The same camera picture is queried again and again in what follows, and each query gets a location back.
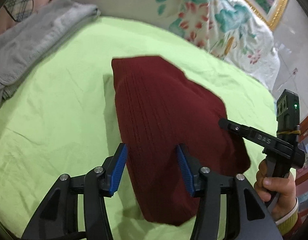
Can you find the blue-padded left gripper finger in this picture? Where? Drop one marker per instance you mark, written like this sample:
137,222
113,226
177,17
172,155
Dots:
198,182
101,182

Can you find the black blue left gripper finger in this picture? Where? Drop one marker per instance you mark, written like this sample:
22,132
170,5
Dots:
234,128

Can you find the dark red knit hoodie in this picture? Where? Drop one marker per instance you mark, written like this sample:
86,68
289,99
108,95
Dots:
157,109

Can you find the light green bed sheet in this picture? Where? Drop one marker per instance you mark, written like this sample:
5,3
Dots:
62,119

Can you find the white floral quilt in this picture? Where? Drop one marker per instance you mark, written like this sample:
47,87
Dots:
227,29

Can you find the grey folded towel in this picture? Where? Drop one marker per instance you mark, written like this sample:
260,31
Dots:
28,42

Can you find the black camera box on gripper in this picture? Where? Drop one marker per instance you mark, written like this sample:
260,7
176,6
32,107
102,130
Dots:
288,117

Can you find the red wooden window frame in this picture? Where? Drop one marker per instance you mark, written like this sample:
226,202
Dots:
302,174

